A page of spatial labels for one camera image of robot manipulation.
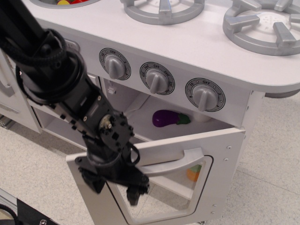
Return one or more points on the silver oven door handle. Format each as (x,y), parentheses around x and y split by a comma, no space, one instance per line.
(191,157)

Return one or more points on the grey right stove knob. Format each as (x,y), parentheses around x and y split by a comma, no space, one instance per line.
(205,95)

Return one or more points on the silver toy sink basin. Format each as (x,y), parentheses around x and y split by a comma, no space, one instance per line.
(56,4)

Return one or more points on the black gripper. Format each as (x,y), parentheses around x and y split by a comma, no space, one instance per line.
(118,172)

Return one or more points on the white toy kitchen unit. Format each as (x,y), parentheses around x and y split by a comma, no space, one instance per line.
(265,188)

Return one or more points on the red toy in sink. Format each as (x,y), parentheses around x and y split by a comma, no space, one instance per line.
(77,1)

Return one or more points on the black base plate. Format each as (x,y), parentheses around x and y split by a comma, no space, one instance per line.
(27,215)

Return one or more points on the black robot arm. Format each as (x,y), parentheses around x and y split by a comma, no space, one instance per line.
(49,73)

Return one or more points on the orange toy carrot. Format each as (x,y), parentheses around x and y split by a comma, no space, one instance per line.
(193,173)

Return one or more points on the yellow toy in sink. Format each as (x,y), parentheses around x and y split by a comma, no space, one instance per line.
(63,2)

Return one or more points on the silver left burner grate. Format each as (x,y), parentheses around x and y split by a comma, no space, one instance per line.
(163,12)

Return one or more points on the silver right burner grate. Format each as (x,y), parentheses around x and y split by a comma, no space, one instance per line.
(269,27)

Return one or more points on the grey left stove knob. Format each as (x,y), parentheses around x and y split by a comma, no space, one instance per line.
(115,64)

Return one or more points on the grey stove knob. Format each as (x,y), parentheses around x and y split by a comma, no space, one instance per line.
(115,64)
(205,95)
(157,78)

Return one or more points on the white toy oven door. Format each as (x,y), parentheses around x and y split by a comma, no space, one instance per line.
(203,199)

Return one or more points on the silver far left handle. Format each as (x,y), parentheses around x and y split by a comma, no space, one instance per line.
(5,87)

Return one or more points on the silver burner grate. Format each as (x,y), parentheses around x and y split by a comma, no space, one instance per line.
(269,27)
(163,12)

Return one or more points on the purple toy eggplant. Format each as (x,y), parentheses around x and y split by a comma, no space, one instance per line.
(162,118)

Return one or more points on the grey middle stove knob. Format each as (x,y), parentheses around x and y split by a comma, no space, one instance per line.
(157,78)

